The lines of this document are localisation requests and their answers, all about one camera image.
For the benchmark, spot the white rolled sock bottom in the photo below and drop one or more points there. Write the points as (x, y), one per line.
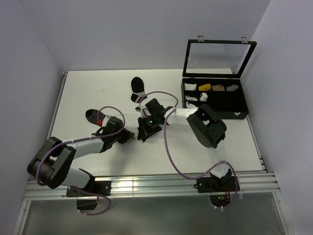
(190, 105)

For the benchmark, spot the black sock with striped cuff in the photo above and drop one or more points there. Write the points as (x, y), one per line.
(138, 90)

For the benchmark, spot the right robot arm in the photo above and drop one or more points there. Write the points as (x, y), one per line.
(207, 127)

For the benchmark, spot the aluminium frame rail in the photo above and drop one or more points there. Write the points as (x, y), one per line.
(155, 186)

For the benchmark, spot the grey rolled sock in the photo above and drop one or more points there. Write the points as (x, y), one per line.
(232, 88)

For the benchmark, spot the yellow rolled sock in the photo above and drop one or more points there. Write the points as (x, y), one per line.
(205, 87)

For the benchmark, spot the glass box lid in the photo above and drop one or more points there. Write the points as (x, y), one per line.
(217, 58)

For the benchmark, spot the black compartment storage box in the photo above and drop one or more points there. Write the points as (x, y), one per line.
(228, 105)

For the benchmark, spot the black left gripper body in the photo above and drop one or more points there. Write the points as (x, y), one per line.
(122, 137)

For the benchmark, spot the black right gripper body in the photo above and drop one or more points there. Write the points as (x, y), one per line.
(148, 124)

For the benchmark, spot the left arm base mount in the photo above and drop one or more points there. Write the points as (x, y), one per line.
(88, 197)

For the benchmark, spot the white rolled sock top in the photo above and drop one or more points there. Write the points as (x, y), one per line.
(190, 87)

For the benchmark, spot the tan rolled sock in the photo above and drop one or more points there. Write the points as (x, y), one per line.
(218, 88)

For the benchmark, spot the white rolled sock middle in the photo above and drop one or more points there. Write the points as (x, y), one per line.
(191, 98)

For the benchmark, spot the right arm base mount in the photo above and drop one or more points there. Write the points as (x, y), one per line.
(216, 185)

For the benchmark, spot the white rolled sock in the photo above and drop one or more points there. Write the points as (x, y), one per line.
(190, 87)
(190, 105)
(191, 98)

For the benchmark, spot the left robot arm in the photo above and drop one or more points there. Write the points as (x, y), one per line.
(51, 166)

